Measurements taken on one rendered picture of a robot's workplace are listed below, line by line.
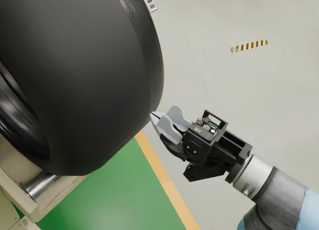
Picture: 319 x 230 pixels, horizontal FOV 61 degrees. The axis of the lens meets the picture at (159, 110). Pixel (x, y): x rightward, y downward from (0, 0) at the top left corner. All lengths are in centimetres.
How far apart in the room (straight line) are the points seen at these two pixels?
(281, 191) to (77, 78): 38
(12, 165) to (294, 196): 81
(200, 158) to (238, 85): 220
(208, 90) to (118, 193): 123
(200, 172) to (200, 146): 9
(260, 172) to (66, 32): 39
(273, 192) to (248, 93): 222
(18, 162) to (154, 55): 62
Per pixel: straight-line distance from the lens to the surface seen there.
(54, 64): 45
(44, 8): 46
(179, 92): 236
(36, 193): 84
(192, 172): 59
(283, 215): 53
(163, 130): 56
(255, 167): 51
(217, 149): 51
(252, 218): 59
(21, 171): 99
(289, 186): 52
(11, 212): 103
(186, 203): 189
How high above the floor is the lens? 170
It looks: 51 degrees down
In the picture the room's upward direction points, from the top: 22 degrees clockwise
